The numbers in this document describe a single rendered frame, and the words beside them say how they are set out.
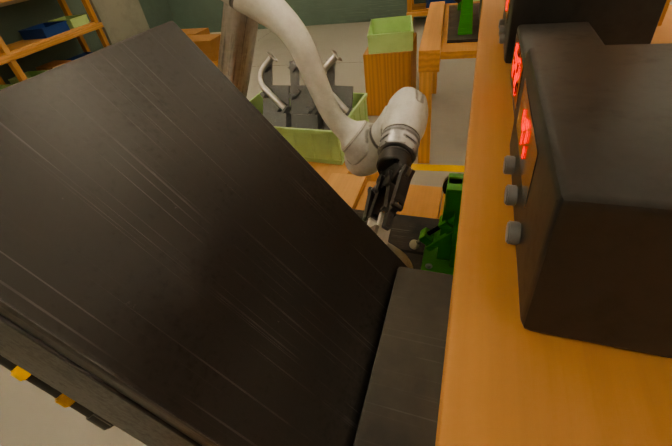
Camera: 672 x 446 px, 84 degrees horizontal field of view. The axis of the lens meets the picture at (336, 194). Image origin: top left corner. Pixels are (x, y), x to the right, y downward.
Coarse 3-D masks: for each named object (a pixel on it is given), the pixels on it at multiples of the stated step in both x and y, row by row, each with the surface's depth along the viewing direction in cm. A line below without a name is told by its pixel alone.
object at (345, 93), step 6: (330, 72) 179; (330, 78) 180; (330, 84) 181; (336, 90) 180; (342, 90) 179; (348, 90) 177; (342, 96) 179; (348, 96) 178; (348, 102) 179; (324, 126) 181
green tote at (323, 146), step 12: (360, 96) 189; (360, 108) 182; (360, 120) 183; (288, 132) 168; (300, 132) 165; (312, 132) 163; (324, 132) 160; (300, 144) 170; (312, 144) 167; (324, 144) 165; (336, 144) 162; (312, 156) 171; (324, 156) 169; (336, 156) 166
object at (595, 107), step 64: (512, 0) 39; (576, 0) 36; (640, 0) 34; (576, 64) 20; (640, 64) 19; (576, 128) 15; (640, 128) 15; (512, 192) 21; (576, 192) 12; (640, 192) 12; (576, 256) 13; (640, 256) 12; (576, 320) 15; (640, 320) 14
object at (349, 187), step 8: (336, 176) 142; (344, 176) 141; (352, 176) 141; (360, 176) 140; (336, 184) 138; (344, 184) 137; (352, 184) 136; (360, 184) 136; (344, 192) 133; (352, 192) 133; (360, 192) 134; (344, 200) 130; (352, 200) 129; (352, 208) 126
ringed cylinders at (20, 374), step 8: (0, 360) 39; (8, 360) 39; (8, 368) 39; (16, 368) 39; (16, 376) 39; (24, 376) 39; (32, 376) 40; (40, 384) 40; (48, 392) 40; (56, 392) 40; (56, 400) 41; (64, 400) 40; (72, 400) 41; (72, 408) 42; (80, 408) 41; (88, 416) 42; (96, 416) 42; (96, 424) 42; (104, 424) 42; (112, 424) 42
